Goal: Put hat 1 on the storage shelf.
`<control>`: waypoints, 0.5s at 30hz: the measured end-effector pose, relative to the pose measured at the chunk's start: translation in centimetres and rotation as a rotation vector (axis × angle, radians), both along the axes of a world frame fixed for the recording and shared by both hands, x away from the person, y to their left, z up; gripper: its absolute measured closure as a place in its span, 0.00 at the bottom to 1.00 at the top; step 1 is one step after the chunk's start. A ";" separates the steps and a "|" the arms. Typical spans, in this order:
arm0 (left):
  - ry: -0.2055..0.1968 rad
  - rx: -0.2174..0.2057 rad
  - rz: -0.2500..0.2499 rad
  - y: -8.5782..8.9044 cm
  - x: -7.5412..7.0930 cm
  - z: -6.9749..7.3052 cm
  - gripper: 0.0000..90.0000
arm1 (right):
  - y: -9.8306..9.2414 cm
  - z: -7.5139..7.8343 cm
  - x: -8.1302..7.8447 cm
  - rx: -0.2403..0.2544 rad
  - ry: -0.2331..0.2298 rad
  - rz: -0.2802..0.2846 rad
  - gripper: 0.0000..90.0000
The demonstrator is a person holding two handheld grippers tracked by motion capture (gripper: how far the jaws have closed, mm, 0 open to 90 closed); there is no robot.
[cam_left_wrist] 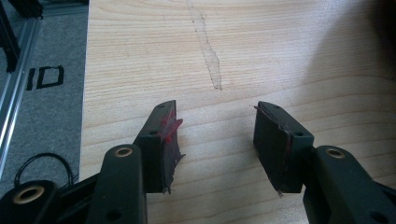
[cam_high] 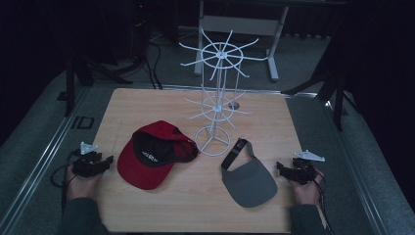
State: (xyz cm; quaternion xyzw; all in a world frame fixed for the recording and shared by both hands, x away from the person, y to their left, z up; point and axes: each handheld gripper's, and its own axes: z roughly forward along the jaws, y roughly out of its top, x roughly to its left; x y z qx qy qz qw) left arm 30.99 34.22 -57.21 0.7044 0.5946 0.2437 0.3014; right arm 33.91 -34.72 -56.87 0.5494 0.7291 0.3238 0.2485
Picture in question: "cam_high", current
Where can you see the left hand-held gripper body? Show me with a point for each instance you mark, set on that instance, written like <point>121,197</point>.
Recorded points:
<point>85,168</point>

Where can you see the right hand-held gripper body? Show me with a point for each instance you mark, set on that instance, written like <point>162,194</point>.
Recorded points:
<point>303,172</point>

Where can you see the grey sun visor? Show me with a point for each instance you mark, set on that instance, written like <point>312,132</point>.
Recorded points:
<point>249,186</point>

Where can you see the red baseball cap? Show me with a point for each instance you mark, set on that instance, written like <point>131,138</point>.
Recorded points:
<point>145,169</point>

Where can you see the person's left hand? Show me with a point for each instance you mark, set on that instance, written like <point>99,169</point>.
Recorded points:
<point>80,186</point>

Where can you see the person's right hand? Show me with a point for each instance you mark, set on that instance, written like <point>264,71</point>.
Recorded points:
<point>306,193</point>

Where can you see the black metal stand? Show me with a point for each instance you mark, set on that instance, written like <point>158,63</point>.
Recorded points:
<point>70,88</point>
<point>337,98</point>

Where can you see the round metal table grommet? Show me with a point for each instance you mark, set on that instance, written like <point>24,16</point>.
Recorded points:
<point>234,105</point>

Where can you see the black rectangular floor bracket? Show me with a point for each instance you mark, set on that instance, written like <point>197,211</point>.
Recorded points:
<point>85,122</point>

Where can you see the aluminium floor rail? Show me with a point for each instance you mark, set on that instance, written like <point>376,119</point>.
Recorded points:
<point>357,173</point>
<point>36,169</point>

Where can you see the white metal desk frame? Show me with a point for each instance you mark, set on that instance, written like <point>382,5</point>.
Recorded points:
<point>241,26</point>

